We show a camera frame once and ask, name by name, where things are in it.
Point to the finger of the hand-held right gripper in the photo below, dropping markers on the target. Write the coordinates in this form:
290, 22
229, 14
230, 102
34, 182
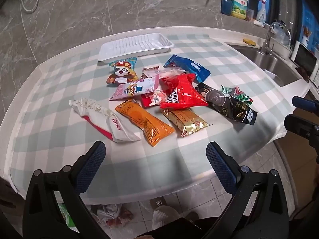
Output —
304, 103
299, 125

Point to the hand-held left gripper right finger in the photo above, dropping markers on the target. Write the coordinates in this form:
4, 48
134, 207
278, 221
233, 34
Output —
220, 164

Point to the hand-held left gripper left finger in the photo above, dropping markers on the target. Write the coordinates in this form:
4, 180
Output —
91, 164

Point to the long white snack packet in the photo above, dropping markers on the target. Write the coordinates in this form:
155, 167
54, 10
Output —
99, 112

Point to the gold snack packet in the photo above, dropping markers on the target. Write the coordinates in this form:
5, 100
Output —
185, 120

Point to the black snack packet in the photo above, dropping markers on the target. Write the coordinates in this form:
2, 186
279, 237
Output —
224, 105

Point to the green snack packet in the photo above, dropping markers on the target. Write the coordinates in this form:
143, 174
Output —
239, 95

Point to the orange snack packet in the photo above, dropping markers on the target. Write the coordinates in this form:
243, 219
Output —
142, 119

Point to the large red snack packet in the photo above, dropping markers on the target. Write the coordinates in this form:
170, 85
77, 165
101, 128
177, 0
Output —
185, 92

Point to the pink snack packet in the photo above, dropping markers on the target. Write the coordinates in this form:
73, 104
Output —
134, 88

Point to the red and white candy packet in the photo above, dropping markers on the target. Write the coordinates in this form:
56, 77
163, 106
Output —
155, 98

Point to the panda print snack packet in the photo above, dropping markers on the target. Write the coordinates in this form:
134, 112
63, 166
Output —
122, 71

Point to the blue snack packet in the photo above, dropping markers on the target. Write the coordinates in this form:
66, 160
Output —
192, 67

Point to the clear snack wrapper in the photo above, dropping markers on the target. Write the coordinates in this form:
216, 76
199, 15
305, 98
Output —
170, 73

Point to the white plastic tray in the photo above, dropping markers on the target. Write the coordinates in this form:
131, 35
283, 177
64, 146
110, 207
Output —
134, 45

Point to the dark brown cloth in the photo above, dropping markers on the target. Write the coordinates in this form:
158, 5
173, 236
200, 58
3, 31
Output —
302, 72

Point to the white microwave oven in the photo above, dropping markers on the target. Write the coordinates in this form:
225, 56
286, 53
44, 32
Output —
305, 59

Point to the steel sink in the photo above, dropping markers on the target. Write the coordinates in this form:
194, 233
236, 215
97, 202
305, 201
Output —
274, 64

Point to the crumpled white red bag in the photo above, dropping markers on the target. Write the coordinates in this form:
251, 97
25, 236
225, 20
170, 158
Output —
112, 214

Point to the green bag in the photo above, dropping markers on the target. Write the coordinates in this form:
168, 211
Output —
66, 216

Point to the clear plastic container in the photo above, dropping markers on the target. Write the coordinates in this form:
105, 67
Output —
282, 47

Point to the steel faucet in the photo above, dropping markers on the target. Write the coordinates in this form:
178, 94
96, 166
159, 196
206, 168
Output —
268, 39

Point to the white shoe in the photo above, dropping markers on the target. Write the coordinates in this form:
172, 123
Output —
164, 215

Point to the yellow sponge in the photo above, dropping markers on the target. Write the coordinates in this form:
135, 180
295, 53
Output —
249, 41

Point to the white spray bottle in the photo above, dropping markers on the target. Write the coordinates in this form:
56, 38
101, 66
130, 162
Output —
261, 15

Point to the yellow detergent bottle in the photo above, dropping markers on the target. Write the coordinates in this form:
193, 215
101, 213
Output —
239, 7

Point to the blue cup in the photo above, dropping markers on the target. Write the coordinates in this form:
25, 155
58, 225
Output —
226, 7

